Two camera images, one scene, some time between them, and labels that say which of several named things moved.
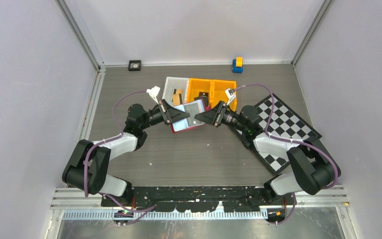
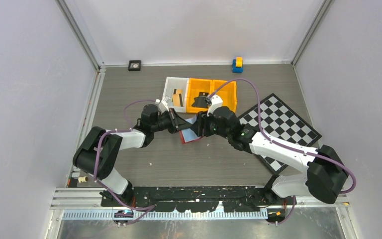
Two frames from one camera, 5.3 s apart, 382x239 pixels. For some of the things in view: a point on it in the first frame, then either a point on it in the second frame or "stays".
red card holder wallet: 192,107 → 187,135
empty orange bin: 219,87 stays
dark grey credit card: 203,96 stays
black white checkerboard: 285,123 stays
